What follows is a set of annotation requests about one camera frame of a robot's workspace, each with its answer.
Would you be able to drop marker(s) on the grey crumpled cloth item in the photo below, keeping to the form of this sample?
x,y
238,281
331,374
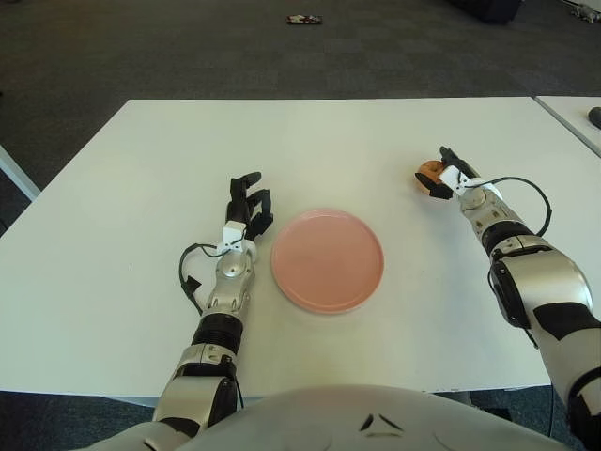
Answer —
x,y
587,11

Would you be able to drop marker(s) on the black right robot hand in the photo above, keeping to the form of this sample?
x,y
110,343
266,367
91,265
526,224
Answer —
x,y
441,192

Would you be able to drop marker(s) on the pink round plate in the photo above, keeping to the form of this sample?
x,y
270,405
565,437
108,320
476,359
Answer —
x,y
328,260

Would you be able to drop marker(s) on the dark grey handheld controller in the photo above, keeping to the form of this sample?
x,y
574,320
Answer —
x,y
596,113

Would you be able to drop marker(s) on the large black case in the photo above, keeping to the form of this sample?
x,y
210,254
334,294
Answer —
x,y
493,9

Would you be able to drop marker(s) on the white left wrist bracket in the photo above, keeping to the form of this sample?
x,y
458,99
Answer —
x,y
232,233

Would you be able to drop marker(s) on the red yellow apple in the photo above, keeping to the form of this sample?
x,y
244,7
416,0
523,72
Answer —
x,y
429,170

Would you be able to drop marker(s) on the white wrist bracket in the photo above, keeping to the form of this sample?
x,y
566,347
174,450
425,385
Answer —
x,y
232,233
451,177

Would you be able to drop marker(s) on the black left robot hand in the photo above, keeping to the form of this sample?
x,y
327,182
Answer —
x,y
239,206

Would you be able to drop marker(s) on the small patterned flat item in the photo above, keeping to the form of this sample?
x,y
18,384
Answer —
x,y
304,19

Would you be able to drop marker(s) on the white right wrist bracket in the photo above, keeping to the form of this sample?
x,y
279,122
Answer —
x,y
451,177

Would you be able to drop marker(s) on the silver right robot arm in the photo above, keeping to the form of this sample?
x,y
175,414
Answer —
x,y
540,282

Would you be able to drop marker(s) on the white desk frame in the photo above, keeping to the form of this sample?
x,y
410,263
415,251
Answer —
x,y
16,183

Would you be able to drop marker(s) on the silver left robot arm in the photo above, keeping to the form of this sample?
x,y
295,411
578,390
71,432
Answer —
x,y
230,282

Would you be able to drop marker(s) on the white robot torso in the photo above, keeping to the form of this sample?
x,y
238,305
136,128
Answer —
x,y
305,423

